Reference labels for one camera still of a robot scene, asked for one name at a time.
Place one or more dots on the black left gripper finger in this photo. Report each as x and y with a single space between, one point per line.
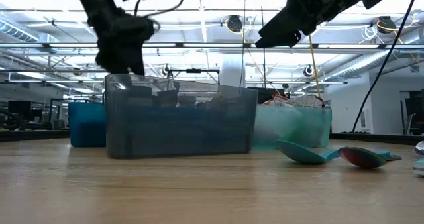
136 60
109 60

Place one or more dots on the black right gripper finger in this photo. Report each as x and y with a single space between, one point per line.
281 25
293 40

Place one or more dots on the red roast beef ramen packet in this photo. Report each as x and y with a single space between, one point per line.
280 98

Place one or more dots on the black computer case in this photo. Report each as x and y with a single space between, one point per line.
265 93

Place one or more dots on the white building column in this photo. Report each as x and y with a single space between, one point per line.
232 71

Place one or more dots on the blue plastic bin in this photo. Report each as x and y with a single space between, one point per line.
86 124

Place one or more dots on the long ceiling light strip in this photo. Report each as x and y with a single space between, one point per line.
212 45

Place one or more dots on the grey translucent plastic bin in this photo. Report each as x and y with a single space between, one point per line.
182 131

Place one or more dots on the teal translucent plastic bin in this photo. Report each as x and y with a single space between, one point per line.
298 128

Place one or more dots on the black computer monitor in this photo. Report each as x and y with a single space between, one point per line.
20 109

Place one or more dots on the teal plastic spoon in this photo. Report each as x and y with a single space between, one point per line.
298 154

